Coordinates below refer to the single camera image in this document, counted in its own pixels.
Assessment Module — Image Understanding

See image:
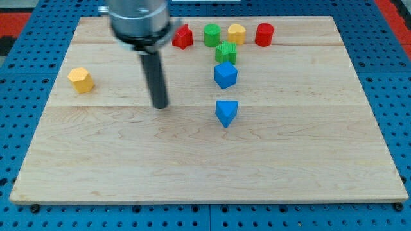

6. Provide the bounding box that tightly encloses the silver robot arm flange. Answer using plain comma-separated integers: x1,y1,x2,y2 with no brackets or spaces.
98,0,182,54

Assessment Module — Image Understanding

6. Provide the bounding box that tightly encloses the blue triangle block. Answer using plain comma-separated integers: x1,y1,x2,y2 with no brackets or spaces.
215,100,239,128

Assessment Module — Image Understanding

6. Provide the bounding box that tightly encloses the yellow heart block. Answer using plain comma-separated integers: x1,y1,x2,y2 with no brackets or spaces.
227,24,247,45

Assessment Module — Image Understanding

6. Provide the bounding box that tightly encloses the blue cube block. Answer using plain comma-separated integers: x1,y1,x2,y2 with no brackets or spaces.
214,61,238,89

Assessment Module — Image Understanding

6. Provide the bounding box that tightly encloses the light wooden board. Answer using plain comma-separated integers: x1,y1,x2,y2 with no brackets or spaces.
10,16,408,205

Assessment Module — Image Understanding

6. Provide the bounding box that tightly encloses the green star block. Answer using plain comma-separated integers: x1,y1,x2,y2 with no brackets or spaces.
214,40,237,65

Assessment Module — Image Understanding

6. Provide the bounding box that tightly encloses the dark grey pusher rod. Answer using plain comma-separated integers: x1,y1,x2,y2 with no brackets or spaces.
139,51,169,109

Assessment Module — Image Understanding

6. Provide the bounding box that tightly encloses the red star block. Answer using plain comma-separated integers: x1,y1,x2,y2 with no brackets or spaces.
172,24,193,49

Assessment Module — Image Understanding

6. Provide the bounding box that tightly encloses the green cylinder block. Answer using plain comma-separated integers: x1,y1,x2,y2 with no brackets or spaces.
203,24,221,47

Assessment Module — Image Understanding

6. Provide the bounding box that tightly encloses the red cylinder block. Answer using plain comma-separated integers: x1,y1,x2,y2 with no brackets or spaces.
255,23,275,47

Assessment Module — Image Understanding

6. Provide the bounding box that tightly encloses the yellow hexagon block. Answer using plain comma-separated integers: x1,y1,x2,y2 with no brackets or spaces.
67,67,94,94

